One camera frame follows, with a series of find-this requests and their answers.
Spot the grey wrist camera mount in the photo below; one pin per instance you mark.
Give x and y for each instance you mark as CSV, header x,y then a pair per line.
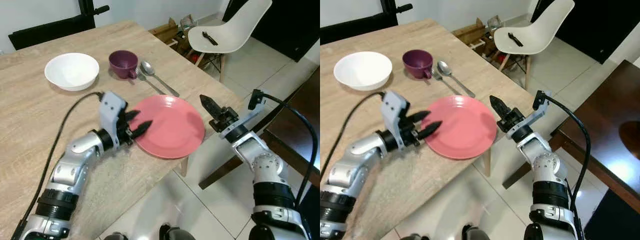
x,y
394,107
111,107
532,120
247,120

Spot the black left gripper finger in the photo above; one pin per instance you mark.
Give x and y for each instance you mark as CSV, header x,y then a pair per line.
x,y
132,115
419,116
141,128
430,129

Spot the silver metal spoon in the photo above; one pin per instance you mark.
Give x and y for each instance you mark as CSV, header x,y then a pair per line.
x,y
444,67
147,67

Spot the white bowl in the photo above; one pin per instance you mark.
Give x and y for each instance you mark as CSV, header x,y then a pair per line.
x,y
362,70
72,70

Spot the small black object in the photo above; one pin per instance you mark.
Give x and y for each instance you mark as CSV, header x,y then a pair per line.
x,y
210,38
515,40

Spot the silver metal fork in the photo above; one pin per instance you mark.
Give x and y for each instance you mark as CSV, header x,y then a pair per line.
x,y
140,75
436,75

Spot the purple cup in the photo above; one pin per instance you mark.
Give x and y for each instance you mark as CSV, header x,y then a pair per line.
x,y
416,61
122,62

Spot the dark brown table leg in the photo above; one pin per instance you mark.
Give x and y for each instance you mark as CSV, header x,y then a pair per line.
x,y
530,165
235,160

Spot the black robot right foot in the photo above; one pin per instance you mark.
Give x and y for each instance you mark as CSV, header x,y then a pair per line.
x,y
175,234
477,234

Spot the black metal frame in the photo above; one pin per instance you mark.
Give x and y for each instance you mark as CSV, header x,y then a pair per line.
x,y
360,31
50,32

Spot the black robot left foot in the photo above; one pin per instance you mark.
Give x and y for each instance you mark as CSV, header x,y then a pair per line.
x,y
115,236
415,236

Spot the pink plate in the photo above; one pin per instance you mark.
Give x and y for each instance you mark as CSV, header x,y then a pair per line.
x,y
465,127
172,127

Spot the white plastic chair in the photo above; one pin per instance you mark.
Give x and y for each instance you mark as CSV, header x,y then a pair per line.
x,y
540,27
235,27

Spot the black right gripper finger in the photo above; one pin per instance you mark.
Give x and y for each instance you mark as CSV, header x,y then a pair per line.
x,y
210,105
499,106

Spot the light wooden table leg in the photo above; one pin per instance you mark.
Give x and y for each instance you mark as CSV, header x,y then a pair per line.
x,y
487,165
184,166

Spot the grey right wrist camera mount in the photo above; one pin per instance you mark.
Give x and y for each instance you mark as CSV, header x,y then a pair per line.
x,y
532,120
247,120

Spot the clear glass jar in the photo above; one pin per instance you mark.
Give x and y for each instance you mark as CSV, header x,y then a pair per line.
x,y
186,21
494,21

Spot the black robot foot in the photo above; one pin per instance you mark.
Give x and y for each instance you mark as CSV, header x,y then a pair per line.
x,y
175,234
415,236
115,236
477,234

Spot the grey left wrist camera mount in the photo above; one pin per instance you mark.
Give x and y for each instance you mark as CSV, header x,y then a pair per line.
x,y
394,107
111,107

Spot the low wooden shelf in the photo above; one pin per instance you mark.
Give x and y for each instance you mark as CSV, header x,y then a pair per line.
x,y
167,35
472,35

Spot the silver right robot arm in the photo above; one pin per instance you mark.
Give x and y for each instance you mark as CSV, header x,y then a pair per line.
x,y
545,170
265,170

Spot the black door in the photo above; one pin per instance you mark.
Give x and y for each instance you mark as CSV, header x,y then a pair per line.
x,y
290,25
595,25

